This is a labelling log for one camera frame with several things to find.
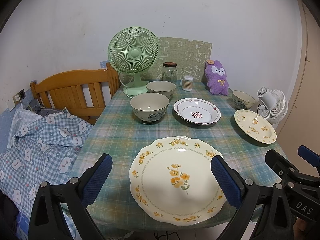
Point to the cotton swab container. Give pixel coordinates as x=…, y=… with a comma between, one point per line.
x=187, y=83

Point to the small blue-pattern bowl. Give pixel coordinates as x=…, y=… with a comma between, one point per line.
x=242, y=100

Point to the large grey bowl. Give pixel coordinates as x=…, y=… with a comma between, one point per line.
x=149, y=107
x=162, y=87

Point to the wooden bed headboard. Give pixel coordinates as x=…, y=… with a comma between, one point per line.
x=79, y=91

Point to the small yellow floral plate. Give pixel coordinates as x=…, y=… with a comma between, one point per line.
x=255, y=126

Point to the green desk fan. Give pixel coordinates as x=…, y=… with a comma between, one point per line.
x=133, y=51

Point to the white red-pattern deep plate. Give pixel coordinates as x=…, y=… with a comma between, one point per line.
x=197, y=111

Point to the plaid green tablecloth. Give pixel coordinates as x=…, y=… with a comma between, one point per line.
x=120, y=134

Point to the purple plush bunny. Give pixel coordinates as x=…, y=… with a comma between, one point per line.
x=216, y=77

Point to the large yellow floral plate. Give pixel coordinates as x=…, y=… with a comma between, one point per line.
x=172, y=181

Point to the wall power outlet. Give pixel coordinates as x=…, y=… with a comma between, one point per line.
x=19, y=96

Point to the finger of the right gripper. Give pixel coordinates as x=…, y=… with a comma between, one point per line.
x=308, y=155
x=282, y=169

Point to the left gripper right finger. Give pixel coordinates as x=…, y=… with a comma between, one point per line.
x=275, y=221

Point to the green cartoon puzzle mat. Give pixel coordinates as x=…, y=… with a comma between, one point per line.
x=189, y=56

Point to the blue checked bear blanket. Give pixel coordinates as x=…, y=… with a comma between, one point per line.
x=39, y=148

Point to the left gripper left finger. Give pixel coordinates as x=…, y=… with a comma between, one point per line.
x=47, y=220

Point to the white small fan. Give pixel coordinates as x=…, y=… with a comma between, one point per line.
x=273, y=105

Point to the glass jar red lid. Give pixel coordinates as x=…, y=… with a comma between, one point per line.
x=169, y=72

